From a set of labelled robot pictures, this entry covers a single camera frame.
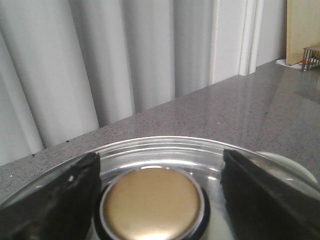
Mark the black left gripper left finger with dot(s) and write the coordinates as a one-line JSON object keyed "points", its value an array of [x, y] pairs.
{"points": [[60, 210]]}

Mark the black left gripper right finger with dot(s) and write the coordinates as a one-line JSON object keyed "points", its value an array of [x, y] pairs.
{"points": [[262, 207]]}

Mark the glass pot lid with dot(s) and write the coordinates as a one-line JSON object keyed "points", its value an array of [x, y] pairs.
{"points": [[165, 188]]}

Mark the pale green electric pot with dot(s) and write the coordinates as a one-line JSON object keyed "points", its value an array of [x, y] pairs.
{"points": [[289, 163]]}

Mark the white pleated curtain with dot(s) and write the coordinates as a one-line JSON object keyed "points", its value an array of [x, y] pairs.
{"points": [[68, 67]]}

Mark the white paper sheet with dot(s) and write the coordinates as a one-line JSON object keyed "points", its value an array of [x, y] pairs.
{"points": [[282, 62]]}

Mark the light wooden board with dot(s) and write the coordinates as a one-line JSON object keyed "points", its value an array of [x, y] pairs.
{"points": [[302, 28]]}

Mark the small wire rack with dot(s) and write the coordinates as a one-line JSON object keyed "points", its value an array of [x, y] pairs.
{"points": [[311, 58]]}

